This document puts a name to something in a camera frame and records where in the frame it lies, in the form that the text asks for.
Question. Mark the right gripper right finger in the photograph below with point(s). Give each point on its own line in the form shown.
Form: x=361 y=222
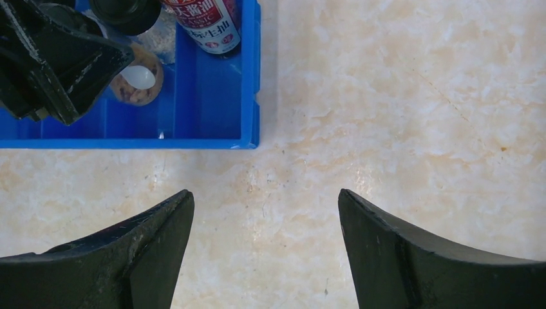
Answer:
x=396 y=264

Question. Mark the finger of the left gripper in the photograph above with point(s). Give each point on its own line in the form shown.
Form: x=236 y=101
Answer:
x=55 y=61

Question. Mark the blue plastic divided tray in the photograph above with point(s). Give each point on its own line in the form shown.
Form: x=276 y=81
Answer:
x=206 y=102

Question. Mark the small black cap bottle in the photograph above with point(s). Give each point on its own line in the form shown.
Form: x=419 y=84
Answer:
x=141 y=82

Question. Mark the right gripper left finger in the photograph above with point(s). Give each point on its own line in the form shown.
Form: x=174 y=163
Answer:
x=132 y=264

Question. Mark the tall dark sauce bottle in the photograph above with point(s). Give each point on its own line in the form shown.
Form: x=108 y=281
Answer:
x=214 y=25

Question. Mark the black-capped squeeze bottle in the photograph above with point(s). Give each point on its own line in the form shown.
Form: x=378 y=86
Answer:
x=146 y=22

